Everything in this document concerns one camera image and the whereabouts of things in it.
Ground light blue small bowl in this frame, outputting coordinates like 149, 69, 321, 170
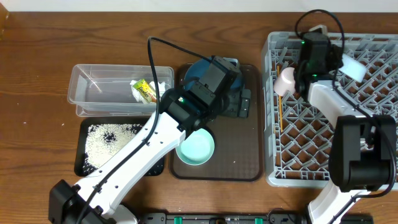
339, 54, 367, 82

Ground pink plastic cup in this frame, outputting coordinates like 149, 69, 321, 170
274, 67, 295, 96

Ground mint green bowl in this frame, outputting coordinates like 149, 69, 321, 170
175, 129, 215, 166

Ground green yellow snack wrapper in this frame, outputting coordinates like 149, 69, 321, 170
131, 79, 157, 104

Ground white rice grains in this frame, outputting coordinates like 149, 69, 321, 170
84, 123, 165, 175

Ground dark blue plate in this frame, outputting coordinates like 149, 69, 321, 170
183, 59, 244, 90

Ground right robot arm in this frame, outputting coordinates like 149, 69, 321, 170
294, 32, 397, 223

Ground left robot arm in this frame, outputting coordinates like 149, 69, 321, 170
49, 56, 242, 223

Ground grey dishwasher rack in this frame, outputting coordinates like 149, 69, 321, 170
262, 32, 397, 188

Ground clear plastic waste bin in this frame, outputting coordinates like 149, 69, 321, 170
68, 64, 155, 117

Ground brown serving tray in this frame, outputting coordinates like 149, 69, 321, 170
169, 64, 264, 182

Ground black plastic tray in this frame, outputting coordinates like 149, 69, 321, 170
74, 117, 148, 177

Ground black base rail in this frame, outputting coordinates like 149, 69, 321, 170
136, 212, 374, 224

